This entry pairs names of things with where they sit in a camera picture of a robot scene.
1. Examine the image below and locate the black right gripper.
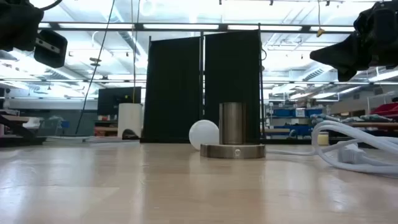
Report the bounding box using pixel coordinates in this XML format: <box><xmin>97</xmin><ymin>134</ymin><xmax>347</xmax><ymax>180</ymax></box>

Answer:
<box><xmin>310</xmin><ymin>0</ymin><xmax>398</xmax><ymax>82</ymax></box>

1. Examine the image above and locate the brass lamp socket base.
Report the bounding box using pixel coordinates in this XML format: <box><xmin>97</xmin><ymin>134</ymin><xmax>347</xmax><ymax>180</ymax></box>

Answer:
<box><xmin>200</xmin><ymin>101</ymin><xmax>267</xmax><ymax>160</ymax></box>

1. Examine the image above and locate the white lightbulb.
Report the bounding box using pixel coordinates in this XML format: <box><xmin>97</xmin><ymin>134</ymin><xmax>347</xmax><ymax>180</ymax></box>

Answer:
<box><xmin>188</xmin><ymin>119</ymin><xmax>220</xmax><ymax>151</ymax></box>

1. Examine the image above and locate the red storage bin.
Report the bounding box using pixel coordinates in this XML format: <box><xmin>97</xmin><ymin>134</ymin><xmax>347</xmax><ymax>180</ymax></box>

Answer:
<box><xmin>369</xmin><ymin>102</ymin><xmax>398</xmax><ymax>118</ymax></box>

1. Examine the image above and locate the long wooden workbench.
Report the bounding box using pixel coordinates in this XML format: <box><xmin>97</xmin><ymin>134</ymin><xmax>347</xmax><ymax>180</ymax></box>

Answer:
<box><xmin>323</xmin><ymin>121</ymin><xmax>398</xmax><ymax>139</ymax></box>

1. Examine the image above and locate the shelf rack with blue bins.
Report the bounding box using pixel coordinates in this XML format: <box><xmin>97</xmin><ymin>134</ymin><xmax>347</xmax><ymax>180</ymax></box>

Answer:
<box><xmin>264</xmin><ymin>99</ymin><xmax>327</xmax><ymax>139</ymax></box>

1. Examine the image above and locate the wooden side table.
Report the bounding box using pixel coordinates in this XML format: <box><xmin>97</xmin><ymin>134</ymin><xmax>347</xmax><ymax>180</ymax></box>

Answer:
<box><xmin>0</xmin><ymin>108</ymin><xmax>47</xmax><ymax>147</ymax></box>

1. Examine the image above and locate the black monitor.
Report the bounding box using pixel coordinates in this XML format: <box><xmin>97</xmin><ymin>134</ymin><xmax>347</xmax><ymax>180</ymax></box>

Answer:
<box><xmin>97</xmin><ymin>86</ymin><xmax>142</xmax><ymax>116</ymax></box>

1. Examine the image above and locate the black dome-shaped object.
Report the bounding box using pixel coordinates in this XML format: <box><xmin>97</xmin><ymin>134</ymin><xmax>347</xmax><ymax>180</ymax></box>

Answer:
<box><xmin>122</xmin><ymin>129</ymin><xmax>140</xmax><ymax>140</ymax></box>

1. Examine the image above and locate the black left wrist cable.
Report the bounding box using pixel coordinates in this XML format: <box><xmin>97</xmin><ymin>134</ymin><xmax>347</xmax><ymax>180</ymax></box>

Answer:
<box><xmin>39</xmin><ymin>0</ymin><xmax>63</xmax><ymax>11</ymax></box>

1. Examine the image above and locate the white lamp power cord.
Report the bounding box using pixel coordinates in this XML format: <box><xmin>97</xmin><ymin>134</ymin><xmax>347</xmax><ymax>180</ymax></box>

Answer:
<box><xmin>266</xmin><ymin>120</ymin><xmax>398</xmax><ymax>175</ymax></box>

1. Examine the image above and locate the black aluminium table frame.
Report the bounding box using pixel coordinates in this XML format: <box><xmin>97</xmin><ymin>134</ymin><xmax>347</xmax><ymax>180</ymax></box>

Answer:
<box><xmin>0</xmin><ymin>135</ymin><xmax>398</xmax><ymax>147</ymax></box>

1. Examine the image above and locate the long black hanging cable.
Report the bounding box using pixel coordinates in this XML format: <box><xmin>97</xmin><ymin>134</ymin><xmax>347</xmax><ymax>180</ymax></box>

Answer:
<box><xmin>75</xmin><ymin>0</ymin><xmax>116</xmax><ymax>135</ymax></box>

